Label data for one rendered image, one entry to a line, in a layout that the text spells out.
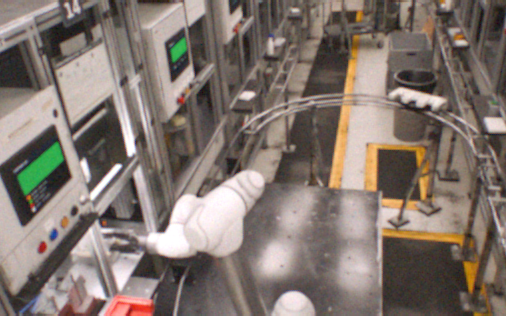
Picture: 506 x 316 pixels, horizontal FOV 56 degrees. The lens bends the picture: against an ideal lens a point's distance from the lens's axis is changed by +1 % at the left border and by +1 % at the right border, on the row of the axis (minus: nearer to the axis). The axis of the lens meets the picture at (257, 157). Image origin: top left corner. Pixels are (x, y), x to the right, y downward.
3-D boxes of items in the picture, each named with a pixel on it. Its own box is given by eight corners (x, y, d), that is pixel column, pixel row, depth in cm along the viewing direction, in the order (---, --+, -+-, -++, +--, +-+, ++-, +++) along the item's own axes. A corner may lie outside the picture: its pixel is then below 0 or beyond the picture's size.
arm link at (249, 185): (227, 178, 169) (204, 198, 160) (253, 155, 156) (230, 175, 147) (251, 205, 169) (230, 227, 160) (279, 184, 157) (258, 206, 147)
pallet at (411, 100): (388, 105, 350) (389, 92, 345) (398, 98, 358) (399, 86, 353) (434, 118, 327) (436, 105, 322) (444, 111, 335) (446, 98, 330)
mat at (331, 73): (339, 200, 384) (339, 199, 383) (268, 195, 397) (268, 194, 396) (363, 9, 866) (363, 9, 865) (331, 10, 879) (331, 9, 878)
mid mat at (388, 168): (436, 211, 364) (436, 210, 364) (363, 205, 377) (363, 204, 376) (426, 146, 447) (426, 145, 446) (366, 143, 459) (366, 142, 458)
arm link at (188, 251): (163, 261, 201) (171, 234, 210) (197, 263, 197) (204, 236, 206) (154, 248, 193) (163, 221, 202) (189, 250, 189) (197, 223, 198)
